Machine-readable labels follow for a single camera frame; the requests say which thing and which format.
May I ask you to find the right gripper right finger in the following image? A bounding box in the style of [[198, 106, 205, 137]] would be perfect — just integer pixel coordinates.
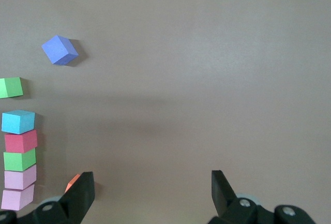
[[208, 170, 316, 224]]

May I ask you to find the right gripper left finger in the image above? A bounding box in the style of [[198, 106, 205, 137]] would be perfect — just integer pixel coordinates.
[[0, 171, 95, 224]]

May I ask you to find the pink foam cube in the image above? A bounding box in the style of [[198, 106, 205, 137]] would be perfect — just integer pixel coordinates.
[[4, 164, 37, 190], [1, 184, 35, 211]]

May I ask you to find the green foam cube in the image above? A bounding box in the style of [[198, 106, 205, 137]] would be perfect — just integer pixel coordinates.
[[3, 147, 37, 172], [0, 77, 24, 99]]

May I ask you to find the red foam cube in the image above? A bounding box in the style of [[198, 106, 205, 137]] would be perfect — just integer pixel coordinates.
[[4, 129, 38, 154]]

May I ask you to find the blue foam cube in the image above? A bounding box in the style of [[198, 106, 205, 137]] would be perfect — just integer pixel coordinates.
[[1, 109, 36, 135]]

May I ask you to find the orange foam cube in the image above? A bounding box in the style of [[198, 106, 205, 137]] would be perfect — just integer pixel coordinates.
[[64, 173, 81, 193]]

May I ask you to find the purple foam cube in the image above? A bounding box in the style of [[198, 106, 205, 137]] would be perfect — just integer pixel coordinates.
[[41, 35, 79, 66]]

